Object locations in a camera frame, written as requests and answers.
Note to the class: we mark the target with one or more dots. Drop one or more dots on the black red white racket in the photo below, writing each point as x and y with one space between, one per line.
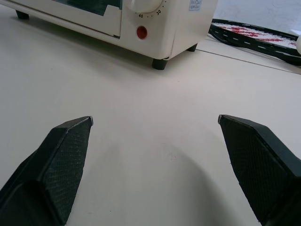
256 37

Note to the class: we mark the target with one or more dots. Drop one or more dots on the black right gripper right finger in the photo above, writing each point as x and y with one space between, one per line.
254 169

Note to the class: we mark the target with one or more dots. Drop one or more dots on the white plastic timer knob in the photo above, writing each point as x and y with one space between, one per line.
144 4

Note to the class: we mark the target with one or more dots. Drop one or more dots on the red round indicator light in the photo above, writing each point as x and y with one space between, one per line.
141 32

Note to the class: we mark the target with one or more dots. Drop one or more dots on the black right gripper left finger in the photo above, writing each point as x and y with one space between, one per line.
56 169

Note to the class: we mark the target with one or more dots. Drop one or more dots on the cream toaster oven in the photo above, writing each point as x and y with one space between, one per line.
162 26

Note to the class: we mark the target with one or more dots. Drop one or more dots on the glass oven door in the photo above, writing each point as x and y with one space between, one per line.
77 16

